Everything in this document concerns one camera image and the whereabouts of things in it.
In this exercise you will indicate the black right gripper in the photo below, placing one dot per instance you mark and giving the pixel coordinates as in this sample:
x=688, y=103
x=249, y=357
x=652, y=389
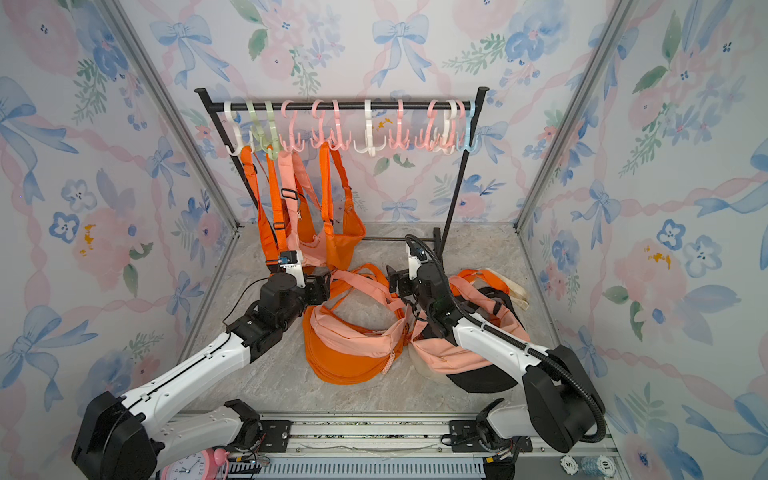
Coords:
x=405, y=281

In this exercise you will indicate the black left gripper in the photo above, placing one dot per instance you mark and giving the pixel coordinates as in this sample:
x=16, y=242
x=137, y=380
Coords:
x=318, y=288

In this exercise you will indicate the orange sling bag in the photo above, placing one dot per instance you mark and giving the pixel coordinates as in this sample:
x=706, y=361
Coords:
x=342, y=369
x=337, y=217
x=311, y=340

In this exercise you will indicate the beige crossbody bag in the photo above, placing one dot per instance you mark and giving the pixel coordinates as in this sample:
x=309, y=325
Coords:
x=421, y=366

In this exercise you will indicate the black crossbody bag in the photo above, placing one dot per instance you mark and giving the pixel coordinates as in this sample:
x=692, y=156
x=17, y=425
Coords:
x=491, y=379

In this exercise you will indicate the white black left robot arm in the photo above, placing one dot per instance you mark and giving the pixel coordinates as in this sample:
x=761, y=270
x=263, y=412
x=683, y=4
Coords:
x=135, y=435

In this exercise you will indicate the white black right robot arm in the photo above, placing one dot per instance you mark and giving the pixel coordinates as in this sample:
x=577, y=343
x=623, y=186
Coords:
x=562, y=405

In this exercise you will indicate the white plastic hook middle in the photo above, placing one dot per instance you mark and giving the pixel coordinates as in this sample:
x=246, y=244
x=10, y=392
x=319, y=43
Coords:
x=369, y=148

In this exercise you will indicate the white plastic hook left end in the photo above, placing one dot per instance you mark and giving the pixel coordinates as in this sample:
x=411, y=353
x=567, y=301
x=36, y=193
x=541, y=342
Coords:
x=239, y=143

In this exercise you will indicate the light blue plastic hook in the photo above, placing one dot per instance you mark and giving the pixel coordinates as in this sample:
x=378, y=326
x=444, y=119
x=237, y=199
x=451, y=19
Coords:
x=464, y=143

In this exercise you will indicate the black metal garment rack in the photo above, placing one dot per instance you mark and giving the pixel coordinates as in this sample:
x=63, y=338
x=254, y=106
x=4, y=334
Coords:
x=439, y=235

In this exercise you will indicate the pink alarm clock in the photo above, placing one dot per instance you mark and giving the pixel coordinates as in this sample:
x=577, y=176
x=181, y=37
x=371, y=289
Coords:
x=205, y=465

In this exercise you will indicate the white poker chips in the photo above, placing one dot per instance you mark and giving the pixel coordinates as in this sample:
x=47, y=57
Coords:
x=593, y=466

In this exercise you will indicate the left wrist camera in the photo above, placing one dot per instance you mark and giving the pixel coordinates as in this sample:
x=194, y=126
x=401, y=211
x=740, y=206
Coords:
x=291, y=261

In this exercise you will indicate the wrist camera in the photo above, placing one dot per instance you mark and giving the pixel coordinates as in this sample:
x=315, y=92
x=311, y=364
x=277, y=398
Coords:
x=417, y=256
x=291, y=261

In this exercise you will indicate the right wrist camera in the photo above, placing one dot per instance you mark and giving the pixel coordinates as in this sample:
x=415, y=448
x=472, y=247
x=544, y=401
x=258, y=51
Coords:
x=417, y=256

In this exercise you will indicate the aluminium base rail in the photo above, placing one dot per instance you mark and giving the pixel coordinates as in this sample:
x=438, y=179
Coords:
x=315, y=433

